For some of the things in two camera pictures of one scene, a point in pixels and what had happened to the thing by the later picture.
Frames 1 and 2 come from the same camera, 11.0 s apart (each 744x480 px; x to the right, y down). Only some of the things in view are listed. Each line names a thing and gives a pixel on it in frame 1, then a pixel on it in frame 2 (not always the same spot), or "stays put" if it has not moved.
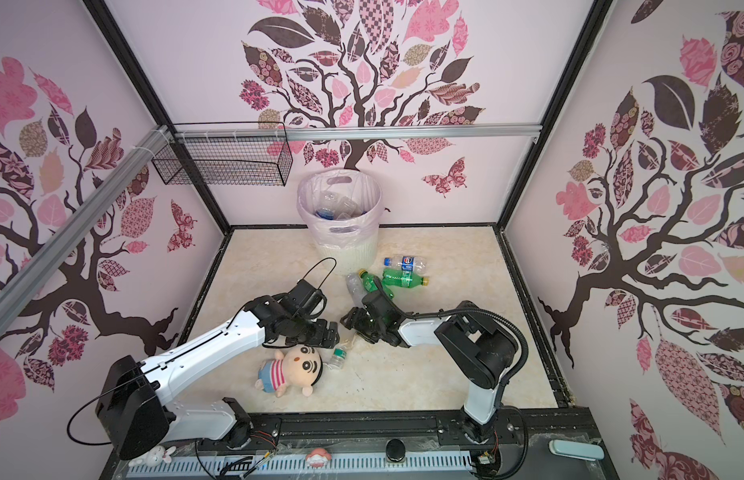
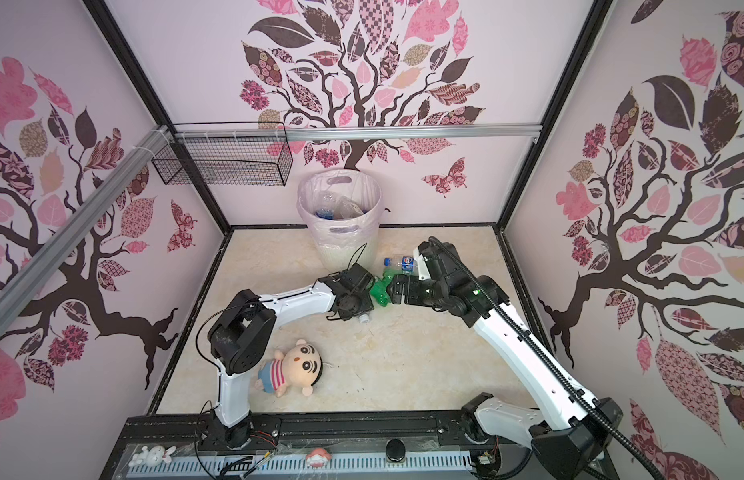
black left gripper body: [310, 333] → [361, 303]
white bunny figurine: [154, 457] stays put
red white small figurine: [318, 458] stays put
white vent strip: [299, 466] stays put
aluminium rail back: [353, 133] stays put
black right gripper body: [365, 325] → [419, 291]
